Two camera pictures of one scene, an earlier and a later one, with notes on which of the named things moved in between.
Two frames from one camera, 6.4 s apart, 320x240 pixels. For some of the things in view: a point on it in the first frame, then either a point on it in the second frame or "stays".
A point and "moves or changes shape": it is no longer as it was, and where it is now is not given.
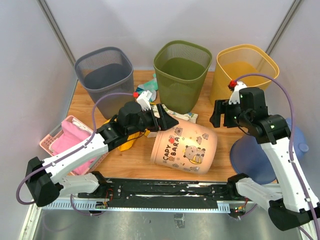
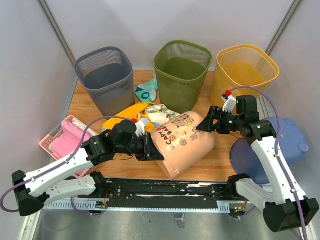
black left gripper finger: (165, 121) to (151, 152)
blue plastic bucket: (249, 158) stays
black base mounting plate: (161, 193) stays
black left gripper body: (149, 121) to (139, 147)
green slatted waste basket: (181, 67) stays
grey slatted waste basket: (105, 70) stays
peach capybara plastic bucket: (187, 147) moves or changes shape
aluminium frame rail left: (65, 42) stays
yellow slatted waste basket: (234, 62) stays
